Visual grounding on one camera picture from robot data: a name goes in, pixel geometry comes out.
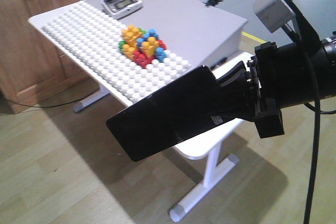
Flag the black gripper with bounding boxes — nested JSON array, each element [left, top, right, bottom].
[[207, 42, 314, 138]]

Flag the black smartphone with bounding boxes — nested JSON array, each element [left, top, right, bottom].
[[106, 66, 224, 162]]

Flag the colourful toy block pile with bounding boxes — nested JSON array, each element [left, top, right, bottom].
[[119, 25, 167, 68]]

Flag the white side table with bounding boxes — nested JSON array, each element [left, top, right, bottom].
[[27, 0, 257, 222]]

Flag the silver remote controller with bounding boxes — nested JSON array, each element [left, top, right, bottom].
[[101, 0, 143, 20]]

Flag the white studded baseplate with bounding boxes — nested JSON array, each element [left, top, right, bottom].
[[41, 1, 191, 103]]

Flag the wooden wardrobe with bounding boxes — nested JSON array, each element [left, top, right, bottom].
[[1, 0, 88, 114]]

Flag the black camera cable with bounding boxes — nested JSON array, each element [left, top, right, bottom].
[[282, 22, 325, 224]]

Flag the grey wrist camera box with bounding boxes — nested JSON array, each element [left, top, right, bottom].
[[253, 0, 296, 33]]

